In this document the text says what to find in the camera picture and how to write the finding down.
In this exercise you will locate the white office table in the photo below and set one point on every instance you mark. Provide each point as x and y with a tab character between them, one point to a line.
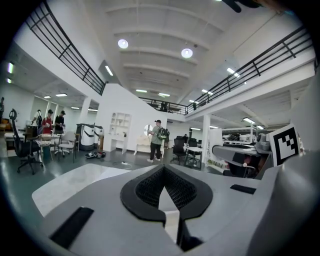
195	151

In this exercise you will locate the white dressing table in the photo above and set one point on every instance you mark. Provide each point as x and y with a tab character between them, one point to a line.
143	145

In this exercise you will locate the round ceiling lamp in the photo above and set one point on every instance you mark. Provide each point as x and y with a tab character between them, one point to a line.
187	53
123	43

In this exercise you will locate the round mirror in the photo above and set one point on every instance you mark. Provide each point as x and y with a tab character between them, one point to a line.
147	129

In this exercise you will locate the white shelf cabinet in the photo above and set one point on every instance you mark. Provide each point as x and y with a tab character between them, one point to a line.
120	130

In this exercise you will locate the black balcony railing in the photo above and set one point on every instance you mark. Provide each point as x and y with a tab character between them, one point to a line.
252	67
67	50
162	105

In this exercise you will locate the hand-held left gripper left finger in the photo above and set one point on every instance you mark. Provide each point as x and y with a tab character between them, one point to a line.
105	225

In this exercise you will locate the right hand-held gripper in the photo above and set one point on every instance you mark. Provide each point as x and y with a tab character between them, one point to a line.
285	143

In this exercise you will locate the pile of shoes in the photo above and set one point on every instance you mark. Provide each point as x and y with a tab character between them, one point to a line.
94	155

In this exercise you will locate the grey office chair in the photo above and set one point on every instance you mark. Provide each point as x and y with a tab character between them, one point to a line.
66	142

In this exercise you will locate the white power strip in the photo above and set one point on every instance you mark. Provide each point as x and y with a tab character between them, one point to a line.
126	163

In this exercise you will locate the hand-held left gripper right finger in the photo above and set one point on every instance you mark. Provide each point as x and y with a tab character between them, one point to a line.
220	220

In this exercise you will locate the black mesh office chair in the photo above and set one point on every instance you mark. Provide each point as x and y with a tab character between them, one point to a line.
23	147

